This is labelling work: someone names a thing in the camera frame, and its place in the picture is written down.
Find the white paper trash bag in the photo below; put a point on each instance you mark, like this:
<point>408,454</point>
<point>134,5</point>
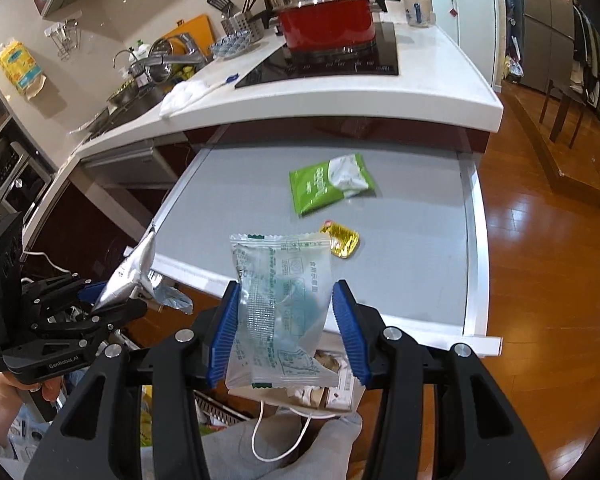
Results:
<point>309,402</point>

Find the steel utensil holder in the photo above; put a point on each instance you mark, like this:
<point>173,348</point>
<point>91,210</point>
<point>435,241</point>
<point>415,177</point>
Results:
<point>242,21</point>

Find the white plastic bag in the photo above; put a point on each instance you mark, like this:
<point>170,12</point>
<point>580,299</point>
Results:
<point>171,297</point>

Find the green snack packet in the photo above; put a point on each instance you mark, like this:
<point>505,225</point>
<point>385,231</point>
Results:
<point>325,183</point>

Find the built-in oven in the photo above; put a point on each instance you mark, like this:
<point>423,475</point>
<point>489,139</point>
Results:
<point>25,176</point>

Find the person's left hand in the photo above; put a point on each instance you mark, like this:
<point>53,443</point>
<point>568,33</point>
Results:
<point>10,399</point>

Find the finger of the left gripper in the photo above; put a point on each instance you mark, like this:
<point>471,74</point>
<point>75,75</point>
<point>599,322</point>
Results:
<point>116,316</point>
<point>91,292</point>

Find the white dish cloth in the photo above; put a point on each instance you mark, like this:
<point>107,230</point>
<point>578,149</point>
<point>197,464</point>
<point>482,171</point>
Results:
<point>188,92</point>

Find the chrome kitchen faucet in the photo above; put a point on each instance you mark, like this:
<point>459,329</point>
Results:
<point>169,55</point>

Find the kitchen sink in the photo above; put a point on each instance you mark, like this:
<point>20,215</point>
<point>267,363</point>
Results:
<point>110,118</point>

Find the wall hook rack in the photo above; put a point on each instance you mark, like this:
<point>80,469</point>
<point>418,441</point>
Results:
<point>65,35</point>

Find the translucent printed plastic packet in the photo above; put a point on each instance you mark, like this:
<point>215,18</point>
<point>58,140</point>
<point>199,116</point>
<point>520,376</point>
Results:
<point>285,291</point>

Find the white carton on counter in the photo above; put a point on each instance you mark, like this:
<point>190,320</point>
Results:
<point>414,13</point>

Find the red cooking pot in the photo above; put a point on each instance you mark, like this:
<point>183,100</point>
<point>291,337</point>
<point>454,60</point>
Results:
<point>328,26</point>

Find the orange cutting board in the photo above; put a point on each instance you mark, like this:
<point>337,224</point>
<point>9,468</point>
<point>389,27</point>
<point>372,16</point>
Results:
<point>199,28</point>

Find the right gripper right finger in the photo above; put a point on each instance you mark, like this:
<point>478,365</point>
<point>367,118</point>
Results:
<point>478,434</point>

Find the steel drawer front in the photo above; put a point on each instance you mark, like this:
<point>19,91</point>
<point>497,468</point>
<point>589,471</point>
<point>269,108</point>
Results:
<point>154,164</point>

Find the black induction cooktop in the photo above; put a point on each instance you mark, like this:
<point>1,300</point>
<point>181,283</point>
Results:
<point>380,58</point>

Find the wooden chair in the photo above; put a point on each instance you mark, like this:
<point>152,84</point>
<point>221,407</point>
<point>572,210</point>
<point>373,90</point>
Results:
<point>567,97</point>

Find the black slotted spatula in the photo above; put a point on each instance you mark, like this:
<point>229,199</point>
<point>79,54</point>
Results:
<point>226,7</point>

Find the yellow hanging packet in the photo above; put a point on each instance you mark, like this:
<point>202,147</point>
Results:
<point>21,69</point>

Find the dark grey refrigerator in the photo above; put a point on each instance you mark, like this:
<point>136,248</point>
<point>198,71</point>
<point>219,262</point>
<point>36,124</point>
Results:
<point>548,42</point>

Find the silver foil wrapper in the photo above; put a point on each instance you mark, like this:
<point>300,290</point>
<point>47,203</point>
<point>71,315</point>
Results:
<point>132,273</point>

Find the white soap bottle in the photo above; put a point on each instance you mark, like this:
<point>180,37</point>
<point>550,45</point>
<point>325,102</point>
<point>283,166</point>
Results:
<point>139,51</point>

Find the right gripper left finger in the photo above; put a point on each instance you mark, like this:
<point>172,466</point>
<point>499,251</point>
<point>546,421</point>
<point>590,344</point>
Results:
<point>97,433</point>

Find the blue patterned bowl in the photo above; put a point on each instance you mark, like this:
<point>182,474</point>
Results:
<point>232,45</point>

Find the gold butter portion pack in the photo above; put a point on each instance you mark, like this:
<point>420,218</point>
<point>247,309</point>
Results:
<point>343,241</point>

